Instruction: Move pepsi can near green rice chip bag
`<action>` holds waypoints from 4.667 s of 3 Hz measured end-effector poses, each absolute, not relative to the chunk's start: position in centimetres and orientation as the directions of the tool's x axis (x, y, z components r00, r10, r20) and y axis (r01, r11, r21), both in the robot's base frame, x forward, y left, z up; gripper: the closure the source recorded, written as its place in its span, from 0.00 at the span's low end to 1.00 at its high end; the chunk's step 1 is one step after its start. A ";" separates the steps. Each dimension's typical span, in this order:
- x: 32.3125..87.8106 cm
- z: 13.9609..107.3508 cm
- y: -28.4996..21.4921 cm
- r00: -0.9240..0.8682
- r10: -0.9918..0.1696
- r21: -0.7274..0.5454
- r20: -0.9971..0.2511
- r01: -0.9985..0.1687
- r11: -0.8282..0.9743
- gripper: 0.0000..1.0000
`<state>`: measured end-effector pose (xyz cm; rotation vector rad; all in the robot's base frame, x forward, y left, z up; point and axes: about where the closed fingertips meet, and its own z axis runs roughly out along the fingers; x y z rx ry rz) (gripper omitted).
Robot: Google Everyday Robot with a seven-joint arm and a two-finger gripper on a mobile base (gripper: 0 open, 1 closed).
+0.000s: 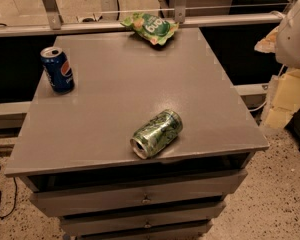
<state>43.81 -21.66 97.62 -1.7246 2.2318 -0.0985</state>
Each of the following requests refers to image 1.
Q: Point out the blue pepsi can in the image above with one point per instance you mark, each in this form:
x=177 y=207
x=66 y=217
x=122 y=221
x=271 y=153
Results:
x=57 y=68

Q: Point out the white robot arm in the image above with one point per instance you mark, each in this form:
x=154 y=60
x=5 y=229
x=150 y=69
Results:
x=284 y=42

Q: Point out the metal railing frame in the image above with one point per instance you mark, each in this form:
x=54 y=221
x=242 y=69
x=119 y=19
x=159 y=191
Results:
x=43 y=17

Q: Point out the green rice chip bag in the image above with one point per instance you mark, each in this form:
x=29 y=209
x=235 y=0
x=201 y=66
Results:
x=150 y=27

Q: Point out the middle grey drawer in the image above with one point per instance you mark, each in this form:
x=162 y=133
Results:
x=142 y=219

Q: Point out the grey drawer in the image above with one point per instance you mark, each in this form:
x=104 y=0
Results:
x=163 y=232
x=139 y=193
x=142 y=219

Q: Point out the bottom grey drawer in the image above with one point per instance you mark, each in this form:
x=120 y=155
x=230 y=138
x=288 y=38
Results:
x=163 y=232

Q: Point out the top grey drawer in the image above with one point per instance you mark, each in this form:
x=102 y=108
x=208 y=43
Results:
x=139 y=193

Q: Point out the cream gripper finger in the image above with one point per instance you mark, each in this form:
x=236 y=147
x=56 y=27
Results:
x=268 y=43
x=282 y=99

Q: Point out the grey drawer cabinet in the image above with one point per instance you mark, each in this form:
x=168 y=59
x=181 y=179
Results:
x=82 y=139

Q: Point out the green soda can lying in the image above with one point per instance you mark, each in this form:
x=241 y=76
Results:
x=156 y=134

